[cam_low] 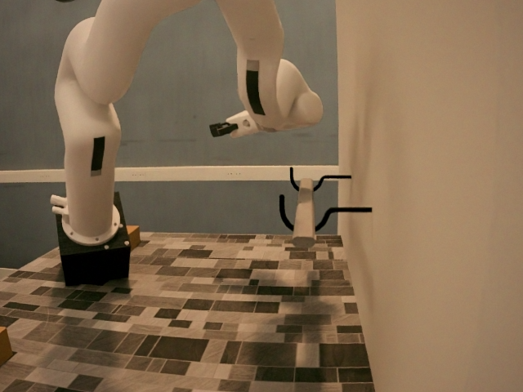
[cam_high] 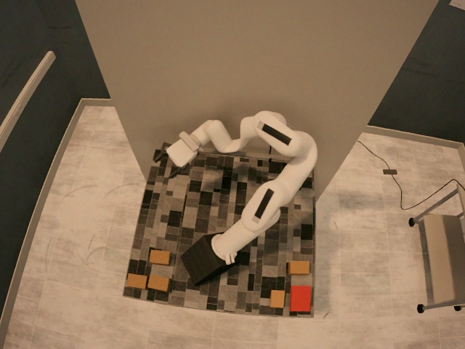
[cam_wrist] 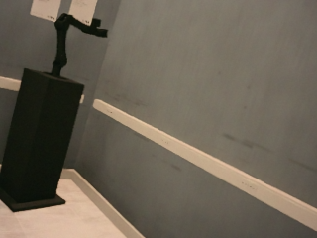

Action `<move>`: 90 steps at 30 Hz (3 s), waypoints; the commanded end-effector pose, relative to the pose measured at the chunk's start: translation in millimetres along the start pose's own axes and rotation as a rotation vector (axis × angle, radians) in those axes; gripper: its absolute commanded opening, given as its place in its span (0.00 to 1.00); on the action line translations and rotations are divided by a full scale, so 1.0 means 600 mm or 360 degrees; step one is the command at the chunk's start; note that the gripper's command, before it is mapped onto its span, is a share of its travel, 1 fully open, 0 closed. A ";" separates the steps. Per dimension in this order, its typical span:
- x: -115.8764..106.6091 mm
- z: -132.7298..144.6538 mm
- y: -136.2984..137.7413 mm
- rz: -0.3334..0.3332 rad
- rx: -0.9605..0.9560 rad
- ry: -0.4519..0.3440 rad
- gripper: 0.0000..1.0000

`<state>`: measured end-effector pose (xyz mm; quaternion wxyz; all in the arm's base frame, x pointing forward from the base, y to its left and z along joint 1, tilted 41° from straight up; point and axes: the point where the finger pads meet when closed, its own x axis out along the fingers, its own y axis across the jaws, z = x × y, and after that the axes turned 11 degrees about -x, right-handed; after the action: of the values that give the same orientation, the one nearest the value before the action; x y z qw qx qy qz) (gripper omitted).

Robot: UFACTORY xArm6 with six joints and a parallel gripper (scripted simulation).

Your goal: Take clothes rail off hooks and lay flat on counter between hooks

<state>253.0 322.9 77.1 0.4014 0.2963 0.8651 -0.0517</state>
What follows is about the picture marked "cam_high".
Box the beige wall panel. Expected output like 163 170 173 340
75 0 439 202

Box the red rectangular block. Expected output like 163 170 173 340
290 286 311 311

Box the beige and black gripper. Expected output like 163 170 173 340
154 140 198 179

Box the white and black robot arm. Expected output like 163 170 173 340
179 111 318 265

